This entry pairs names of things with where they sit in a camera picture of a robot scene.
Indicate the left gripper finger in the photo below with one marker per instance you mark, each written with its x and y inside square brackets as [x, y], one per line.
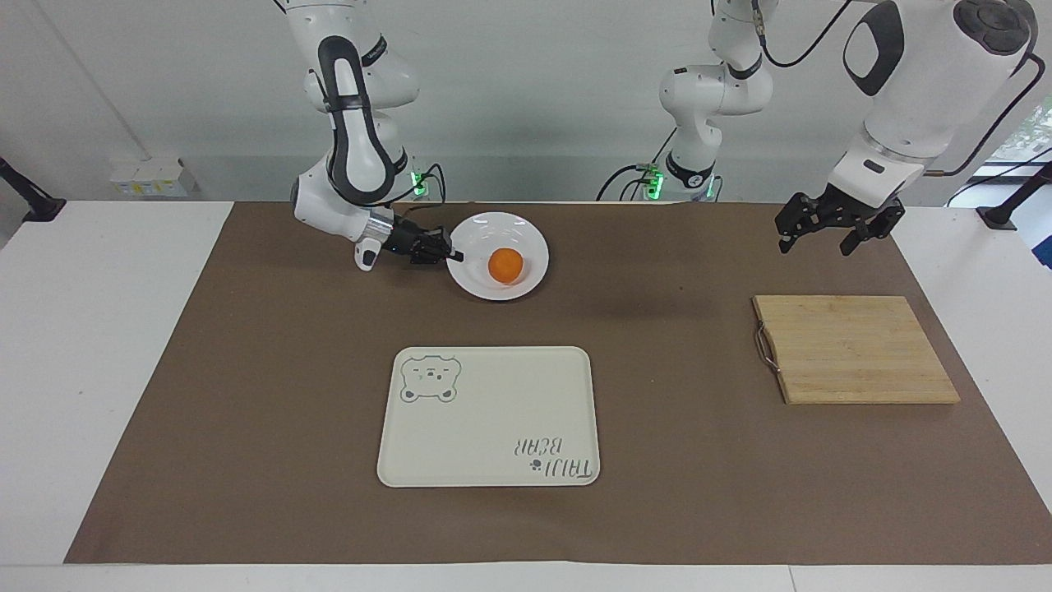
[867, 233]
[793, 218]

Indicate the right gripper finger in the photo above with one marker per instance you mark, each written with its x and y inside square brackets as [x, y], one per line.
[440, 256]
[436, 241]

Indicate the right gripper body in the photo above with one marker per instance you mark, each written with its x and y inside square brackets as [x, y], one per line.
[403, 238]

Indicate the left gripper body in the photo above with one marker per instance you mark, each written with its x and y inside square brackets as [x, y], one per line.
[855, 210]

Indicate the white round plate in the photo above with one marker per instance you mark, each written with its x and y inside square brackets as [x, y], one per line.
[485, 284]

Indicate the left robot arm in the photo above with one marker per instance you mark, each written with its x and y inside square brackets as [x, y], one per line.
[929, 90]

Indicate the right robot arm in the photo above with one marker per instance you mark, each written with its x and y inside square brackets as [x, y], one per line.
[358, 156]

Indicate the orange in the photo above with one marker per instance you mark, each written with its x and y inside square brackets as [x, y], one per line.
[505, 265]

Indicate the bamboo cutting board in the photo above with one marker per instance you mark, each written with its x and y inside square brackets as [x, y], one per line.
[855, 349]

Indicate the black stand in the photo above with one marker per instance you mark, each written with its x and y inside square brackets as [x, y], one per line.
[33, 205]
[1007, 212]

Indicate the cream tray with bear print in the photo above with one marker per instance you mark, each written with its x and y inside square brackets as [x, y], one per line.
[493, 427]

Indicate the white wall socket box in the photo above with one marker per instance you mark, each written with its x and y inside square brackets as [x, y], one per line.
[154, 177]

